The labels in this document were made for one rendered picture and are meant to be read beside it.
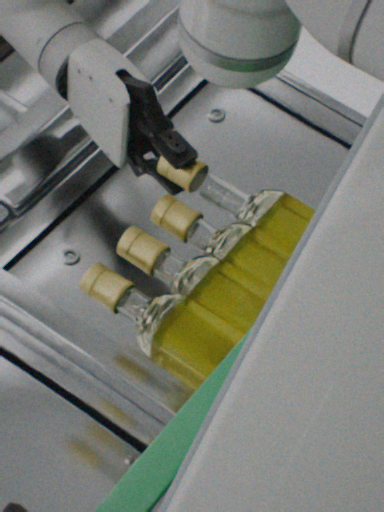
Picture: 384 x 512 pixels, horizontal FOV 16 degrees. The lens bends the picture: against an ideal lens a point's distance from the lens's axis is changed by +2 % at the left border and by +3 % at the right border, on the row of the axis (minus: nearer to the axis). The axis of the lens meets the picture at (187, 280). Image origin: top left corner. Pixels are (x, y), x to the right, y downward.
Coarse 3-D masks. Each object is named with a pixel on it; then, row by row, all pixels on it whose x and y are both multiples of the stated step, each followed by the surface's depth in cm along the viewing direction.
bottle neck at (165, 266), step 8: (160, 256) 135; (168, 256) 136; (176, 256) 136; (160, 264) 135; (168, 264) 135; (176, 264) 135; (152, 272) 136; (160, 272) 135; (168, 272) 135; (168, 280) 135
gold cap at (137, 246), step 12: (132, 228) 137; (120, 240) 136; (132, 240) 136; (144, 240) 136; (156, 240) 137; (120, 252) 137; (132, 252) 136; (144, 252) 136; (156, 252) 135; (144, 264) 136
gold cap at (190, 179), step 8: (160, 160) 144; (160, 168) 144; (168, 168) 144; (184, 168) 143; (192, 168) 143; (200, 168) 143; (208, 168) 145; (168, 176) 144; (176, 176) 143; (184, 176) 143; (192, 176) 143; (200, 176) 146; (176, 184) 145; (184, 184) 143; (192, 184) 146; (200, 184) 146; (192, 192) 145
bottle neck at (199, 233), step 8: (192, 224) 139; (200, 224) 139; (208, 224) 139; (192, 232) 139; (200, 232) 138; (208, 232) 138; (184, 240) 140; (192, 240) 139; (200, 240) 138; (208, 240) 138; (200, 248) 139
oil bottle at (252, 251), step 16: (240, 224) 138; (224, 240) 136; (240, 240) 136; (256, 240) 137; (272, 240) 137; (224, 256) 135; (240, 256) 135; (256, 256) 135; (272, 256) 136; (288, 256) 136; (256, 272) 134; (272, 272) 134; (272, 288) 134
